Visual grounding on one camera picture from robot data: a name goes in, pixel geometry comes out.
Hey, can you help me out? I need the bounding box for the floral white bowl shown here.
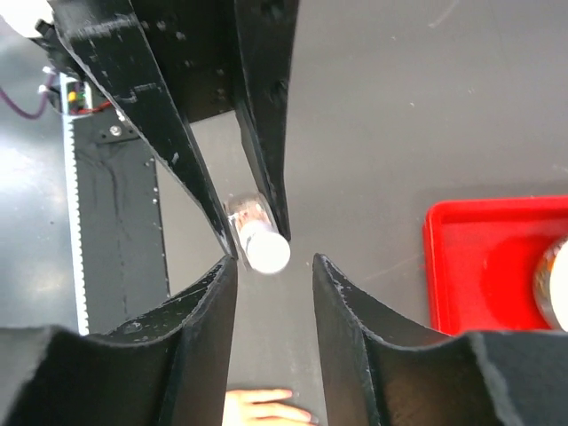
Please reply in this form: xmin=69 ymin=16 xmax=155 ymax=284
xmin=532 ymin=237 xmax=567 ymax=332

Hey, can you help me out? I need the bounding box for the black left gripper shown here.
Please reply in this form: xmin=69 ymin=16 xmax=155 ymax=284
xmin=52 ymin=1 xmax=299 ymax=255

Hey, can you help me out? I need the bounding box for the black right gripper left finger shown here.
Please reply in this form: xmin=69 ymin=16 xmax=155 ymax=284
xmin=1 ymin=257 xmax=238 ymax=425

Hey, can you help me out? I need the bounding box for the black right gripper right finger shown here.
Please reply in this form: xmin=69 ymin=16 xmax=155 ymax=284
xmin=312 ymin=254 xmax=567 ymax=425

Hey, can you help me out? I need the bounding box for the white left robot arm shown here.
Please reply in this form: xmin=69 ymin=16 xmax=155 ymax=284
xmin=1 ymin=1 xmax=299 ymax=254

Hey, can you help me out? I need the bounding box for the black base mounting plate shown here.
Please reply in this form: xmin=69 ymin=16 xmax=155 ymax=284
xmin=73 ymin=108 xmax=170 ymax=333

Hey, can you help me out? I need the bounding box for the red plastic tray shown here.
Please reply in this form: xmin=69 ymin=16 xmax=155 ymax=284
xmin=422 ymin=195 xmax=567 ymax=335

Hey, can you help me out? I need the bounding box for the glitter nail polish bottle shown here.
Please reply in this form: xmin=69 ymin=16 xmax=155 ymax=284
xmin=225 ymin=193 xmax=278 ymax=245

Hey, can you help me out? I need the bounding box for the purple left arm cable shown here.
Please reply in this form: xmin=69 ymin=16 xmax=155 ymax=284
xmin=0 ymin=86 xmax=52 ymax=121

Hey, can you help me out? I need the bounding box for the person's left hand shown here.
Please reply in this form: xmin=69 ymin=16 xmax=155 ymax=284
xmin=222 ymin=389 xmax=318 ymax=426

